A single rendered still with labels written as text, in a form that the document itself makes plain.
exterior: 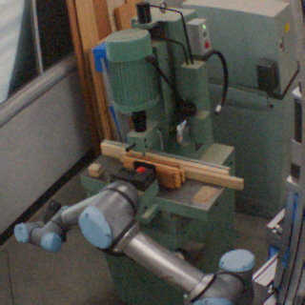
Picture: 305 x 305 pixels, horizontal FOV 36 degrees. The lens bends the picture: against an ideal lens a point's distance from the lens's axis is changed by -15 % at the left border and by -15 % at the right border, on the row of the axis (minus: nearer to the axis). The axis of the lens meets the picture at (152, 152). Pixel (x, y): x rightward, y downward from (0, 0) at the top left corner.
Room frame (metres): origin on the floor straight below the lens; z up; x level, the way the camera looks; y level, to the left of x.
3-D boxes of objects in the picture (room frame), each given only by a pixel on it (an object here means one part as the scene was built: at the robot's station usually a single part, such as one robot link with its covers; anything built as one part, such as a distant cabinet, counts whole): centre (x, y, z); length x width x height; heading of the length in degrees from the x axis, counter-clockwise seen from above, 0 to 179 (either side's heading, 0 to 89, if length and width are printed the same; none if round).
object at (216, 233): (1.95, -0.04, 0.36); 0.58 x 0.45 x 0.71; 144
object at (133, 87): (1.85, 0.03, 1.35); 0.18 x 0.18 x 0.31
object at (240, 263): (1.04, -0.21, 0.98); 0.13 x 0.12 x 0.14; 146
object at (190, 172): (1.76, -0.10, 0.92); 0.56 x 0.02 x 0.04; 54
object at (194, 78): (1.94, -0.22, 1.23); 0.09 x 0.08 x 0.15; 144
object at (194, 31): (2.03, -0.27, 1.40); 0.10 x 0.06 x 0.16; 144
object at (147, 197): (1.65, 0.09, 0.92); 0.15 x 0.13 x 0.09; 54
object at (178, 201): (1.72, 0.04, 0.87); 0.61 x 0.30 x 0.06; 54
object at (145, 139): (1.86, 0.02, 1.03); 0.14 x 0.07 x 0.09; 144
